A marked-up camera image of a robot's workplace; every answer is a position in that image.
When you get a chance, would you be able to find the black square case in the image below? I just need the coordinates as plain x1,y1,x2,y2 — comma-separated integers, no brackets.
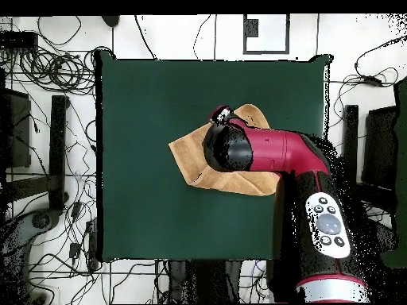
0,87,32,168
362,106,399,191

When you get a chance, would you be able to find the grey office chair base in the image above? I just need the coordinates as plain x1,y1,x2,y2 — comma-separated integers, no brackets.
0,207,61,304

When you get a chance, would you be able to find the dark green table cloth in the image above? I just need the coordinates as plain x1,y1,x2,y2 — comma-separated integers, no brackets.
95,50,333,263

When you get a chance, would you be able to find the coiled black cable bundle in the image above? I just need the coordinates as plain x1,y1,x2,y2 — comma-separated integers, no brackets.
18,47,96,96

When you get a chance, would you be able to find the black power strip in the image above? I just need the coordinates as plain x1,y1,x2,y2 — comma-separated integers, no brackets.
85,220,98,271

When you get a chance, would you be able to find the dark square floor frame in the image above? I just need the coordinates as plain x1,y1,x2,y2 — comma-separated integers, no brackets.
242,14,291,56

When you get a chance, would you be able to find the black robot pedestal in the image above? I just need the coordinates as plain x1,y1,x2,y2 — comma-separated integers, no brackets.
166,259,242,304

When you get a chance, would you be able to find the black flat device box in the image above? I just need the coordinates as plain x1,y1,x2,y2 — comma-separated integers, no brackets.
0,31,39,51

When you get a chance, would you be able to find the person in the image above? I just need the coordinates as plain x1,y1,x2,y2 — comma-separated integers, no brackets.
101,15,121,28

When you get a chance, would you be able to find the tan terry towel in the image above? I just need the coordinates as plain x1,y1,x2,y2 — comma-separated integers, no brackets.
168,103,282,197

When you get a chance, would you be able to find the dark green fabric sheet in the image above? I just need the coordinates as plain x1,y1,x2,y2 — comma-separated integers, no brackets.
378,75,407,268

